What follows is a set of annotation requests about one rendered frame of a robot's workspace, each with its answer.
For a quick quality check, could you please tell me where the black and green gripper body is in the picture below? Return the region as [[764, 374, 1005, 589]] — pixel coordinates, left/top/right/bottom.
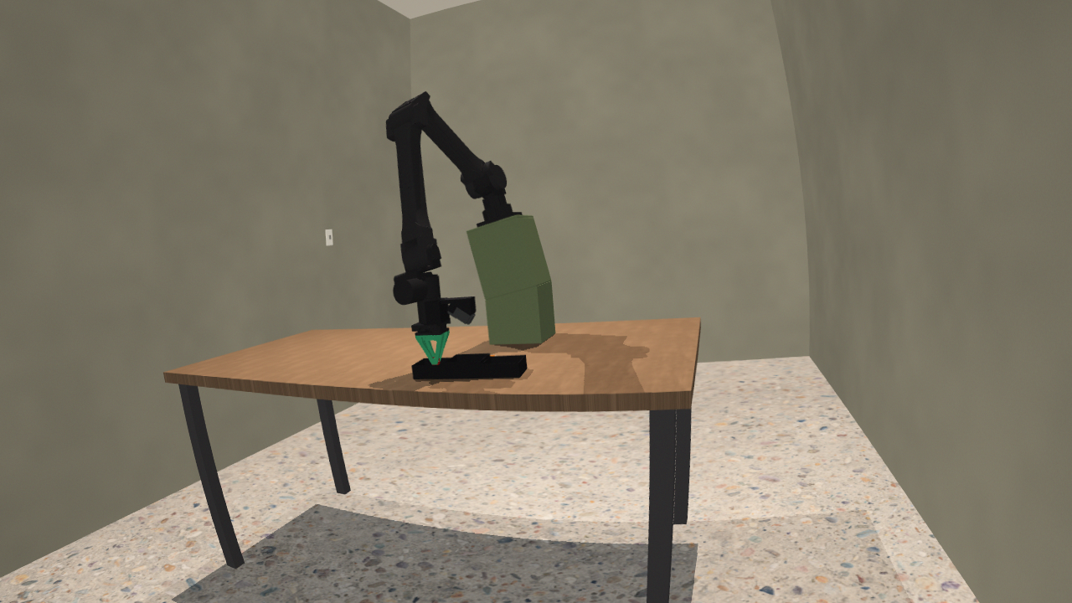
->
[[411, 297, 451, 336]]

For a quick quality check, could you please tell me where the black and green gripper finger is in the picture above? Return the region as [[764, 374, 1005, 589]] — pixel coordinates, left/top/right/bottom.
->
[[415, 333, 445, 364], [425, 330, 450, 361]]

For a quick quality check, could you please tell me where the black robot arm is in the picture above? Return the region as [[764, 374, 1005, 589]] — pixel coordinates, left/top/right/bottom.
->
[[386, 91, 522, 325]]

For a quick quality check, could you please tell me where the black rack of three bins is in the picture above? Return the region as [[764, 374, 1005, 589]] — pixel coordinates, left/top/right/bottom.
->
[[412, 353, 527, 379]]

